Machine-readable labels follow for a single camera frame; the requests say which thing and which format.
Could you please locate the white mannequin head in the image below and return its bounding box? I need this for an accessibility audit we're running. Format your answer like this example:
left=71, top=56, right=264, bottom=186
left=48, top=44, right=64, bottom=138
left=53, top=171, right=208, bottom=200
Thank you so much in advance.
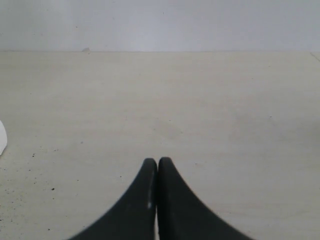
left=0, top=121, right=8, bottom=155

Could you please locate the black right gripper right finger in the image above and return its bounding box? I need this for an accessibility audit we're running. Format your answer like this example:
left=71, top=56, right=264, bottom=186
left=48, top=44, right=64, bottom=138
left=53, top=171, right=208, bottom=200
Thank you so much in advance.
left=157, top=157, right=251, bottom=240

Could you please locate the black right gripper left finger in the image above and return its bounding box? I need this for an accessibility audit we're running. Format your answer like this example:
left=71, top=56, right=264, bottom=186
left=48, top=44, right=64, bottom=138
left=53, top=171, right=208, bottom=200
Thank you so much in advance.
left=71, top=158, right=157, bottom=240

